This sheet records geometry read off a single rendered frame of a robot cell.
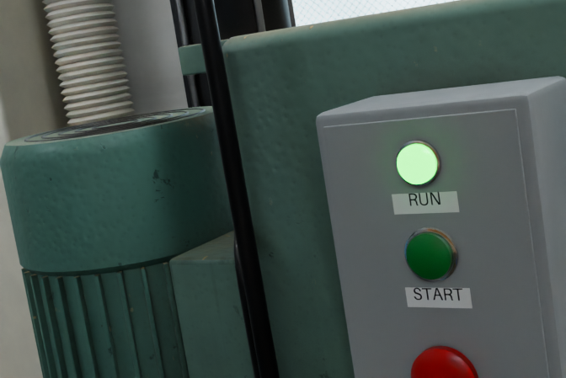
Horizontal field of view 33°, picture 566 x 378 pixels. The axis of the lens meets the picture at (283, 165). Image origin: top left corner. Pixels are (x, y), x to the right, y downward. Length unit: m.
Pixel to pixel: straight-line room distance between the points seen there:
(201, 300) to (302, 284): 0.11
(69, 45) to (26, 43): 0.12
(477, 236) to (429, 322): 0.05
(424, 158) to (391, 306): 0.07
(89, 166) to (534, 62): 0.32
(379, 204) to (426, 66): 0.08
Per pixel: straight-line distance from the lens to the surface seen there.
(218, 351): 0.63
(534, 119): 0.39
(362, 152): 0.42
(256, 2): 0.61
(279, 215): 0.52
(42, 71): 2.24
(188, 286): 0.62
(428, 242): 0.41
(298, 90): 0.50
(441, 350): 0.42
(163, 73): 2.22
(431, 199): 0.41
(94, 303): 0.67
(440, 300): 0.42
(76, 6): 2.13
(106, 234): 0.65
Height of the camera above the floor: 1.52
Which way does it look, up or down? 8 degrees down
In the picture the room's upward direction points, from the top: 9 degrees counter-clockwise
